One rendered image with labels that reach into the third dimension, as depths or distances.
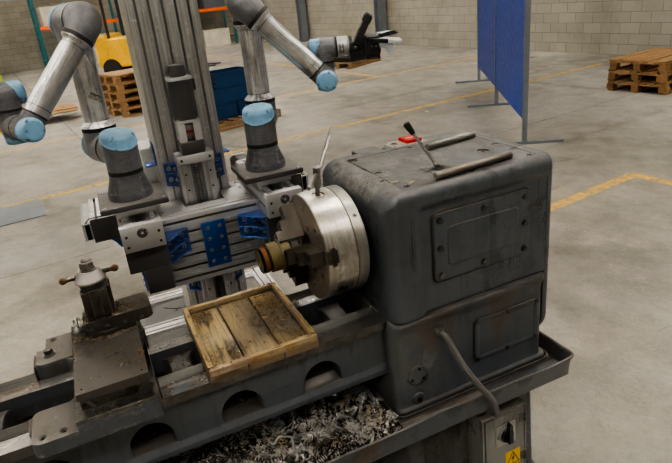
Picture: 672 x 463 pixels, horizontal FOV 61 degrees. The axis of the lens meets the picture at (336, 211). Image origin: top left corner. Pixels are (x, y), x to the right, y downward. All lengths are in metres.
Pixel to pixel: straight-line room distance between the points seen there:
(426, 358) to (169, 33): 1.41
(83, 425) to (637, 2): 11.92
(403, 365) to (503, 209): 0.54
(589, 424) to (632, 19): 10.49
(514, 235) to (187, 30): 1.33
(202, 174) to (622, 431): 1.96
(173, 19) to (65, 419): 1.35
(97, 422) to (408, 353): 0.84
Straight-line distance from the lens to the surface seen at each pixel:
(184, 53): 2.21
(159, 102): 2.20
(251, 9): 2.07
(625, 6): 12.64
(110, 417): 1.48
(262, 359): 1.55
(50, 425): 1.54
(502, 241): 1.76
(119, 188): 2.06
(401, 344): 1.70
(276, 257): 1.59
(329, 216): 1.53
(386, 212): 1.50
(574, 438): 2.64
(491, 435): 2.05
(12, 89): 2.06
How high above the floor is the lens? 1.77
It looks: 21 degrees down
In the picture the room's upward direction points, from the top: 6 degrees counter-clockwise
